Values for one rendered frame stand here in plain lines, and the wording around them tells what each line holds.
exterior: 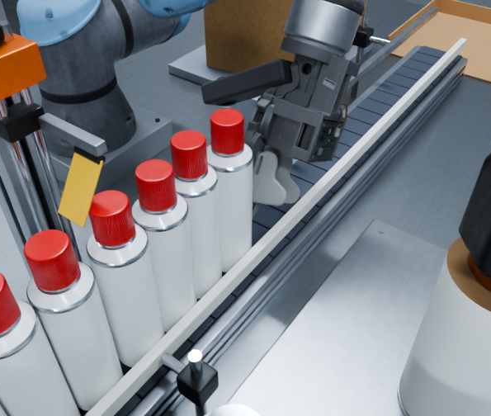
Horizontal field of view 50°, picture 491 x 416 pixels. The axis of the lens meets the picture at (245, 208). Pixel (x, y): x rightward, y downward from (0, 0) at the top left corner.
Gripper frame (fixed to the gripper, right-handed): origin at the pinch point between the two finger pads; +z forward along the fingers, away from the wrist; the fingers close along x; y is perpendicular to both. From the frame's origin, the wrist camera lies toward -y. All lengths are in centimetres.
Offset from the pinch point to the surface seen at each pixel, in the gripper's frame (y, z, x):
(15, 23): -287, 10, 169
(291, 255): 6.0, 4.5, 4.6
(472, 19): -2, -41, 92
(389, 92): -0.9, -18.2, 42.5
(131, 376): 4.1, 13.4, -19.4
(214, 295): 4.3, 7.5, -9.0
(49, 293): 1.4, 3.4, -28.7
